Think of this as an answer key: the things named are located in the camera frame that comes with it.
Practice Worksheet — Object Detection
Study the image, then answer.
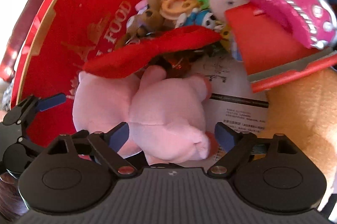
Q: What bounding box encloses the red cardboard box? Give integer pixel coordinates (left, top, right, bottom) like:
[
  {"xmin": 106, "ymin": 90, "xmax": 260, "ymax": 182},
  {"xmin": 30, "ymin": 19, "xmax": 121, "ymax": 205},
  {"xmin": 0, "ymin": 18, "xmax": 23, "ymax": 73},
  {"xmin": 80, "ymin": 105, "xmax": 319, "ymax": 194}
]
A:
[{"xmin": 11, "ymin": 0, "xmax": 141, "ymax": 147}]

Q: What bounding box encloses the red bow ribbon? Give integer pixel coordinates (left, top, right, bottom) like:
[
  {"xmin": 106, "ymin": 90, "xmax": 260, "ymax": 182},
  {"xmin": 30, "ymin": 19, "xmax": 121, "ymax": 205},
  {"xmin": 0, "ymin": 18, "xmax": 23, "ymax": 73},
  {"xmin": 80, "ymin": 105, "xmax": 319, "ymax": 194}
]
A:
[{"xmin": 82, "ymin": 25, "xmax": 222, "ymax": 79}]

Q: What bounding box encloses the small brown bear plush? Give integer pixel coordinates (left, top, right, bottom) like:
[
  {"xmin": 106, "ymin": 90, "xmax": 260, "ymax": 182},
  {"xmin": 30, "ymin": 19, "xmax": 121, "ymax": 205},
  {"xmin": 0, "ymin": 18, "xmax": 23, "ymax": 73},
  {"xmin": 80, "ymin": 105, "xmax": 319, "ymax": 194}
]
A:
[{"xmin": 126, "ymin": 0, "xmax": 165, "ymax": 39}]

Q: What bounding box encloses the pink pig-suit bear plush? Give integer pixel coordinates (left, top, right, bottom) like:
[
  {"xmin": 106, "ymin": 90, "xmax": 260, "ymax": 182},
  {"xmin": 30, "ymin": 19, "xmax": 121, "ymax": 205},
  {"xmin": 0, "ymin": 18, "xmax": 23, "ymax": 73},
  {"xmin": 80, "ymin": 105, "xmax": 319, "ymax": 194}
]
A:
[{"xmin": 72, "ymin": 66, "xmax": 212, "ymax": 165}]

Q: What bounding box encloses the red toy box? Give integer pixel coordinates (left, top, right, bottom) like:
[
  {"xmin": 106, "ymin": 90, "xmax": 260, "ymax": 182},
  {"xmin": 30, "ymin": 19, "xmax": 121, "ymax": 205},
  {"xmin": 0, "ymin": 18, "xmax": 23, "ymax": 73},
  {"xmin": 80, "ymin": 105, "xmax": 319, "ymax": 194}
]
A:
[{"xmin": 225, "ymin": 4, "xmax": 336, "ymax": 93}]

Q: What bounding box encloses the orange potato head toy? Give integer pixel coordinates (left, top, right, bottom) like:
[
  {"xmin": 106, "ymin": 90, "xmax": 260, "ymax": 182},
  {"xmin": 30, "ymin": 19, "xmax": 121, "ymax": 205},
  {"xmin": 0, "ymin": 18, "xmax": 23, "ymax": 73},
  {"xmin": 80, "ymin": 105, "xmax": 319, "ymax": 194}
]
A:
[{"xmin": 160, "ymin": 0, "xmax": 199, "ymax": 21}]

